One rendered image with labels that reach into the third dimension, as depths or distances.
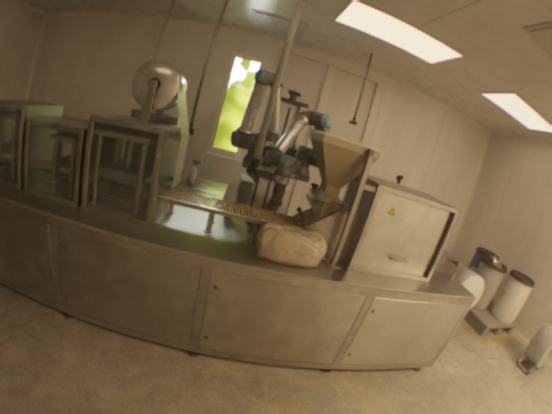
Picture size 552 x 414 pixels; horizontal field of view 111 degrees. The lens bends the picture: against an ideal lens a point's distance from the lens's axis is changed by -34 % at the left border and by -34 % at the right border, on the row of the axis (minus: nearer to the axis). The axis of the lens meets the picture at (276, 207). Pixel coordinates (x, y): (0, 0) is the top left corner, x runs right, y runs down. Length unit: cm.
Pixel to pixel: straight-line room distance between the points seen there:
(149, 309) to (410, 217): 163
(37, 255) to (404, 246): 229
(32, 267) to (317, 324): 182
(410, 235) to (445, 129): 338
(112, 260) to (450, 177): 492
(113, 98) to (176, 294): 341
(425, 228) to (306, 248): 81
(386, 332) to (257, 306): 88
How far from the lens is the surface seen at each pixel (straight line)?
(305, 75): 410
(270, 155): 183
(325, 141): 150
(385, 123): 440
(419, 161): 477
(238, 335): 171
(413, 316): 198
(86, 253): 168
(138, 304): 171
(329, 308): 165
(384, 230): 174
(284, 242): 147
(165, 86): 161
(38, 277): 205
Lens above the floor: 148
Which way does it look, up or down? 16 degrees down
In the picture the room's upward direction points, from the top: 16 degrees clockwise
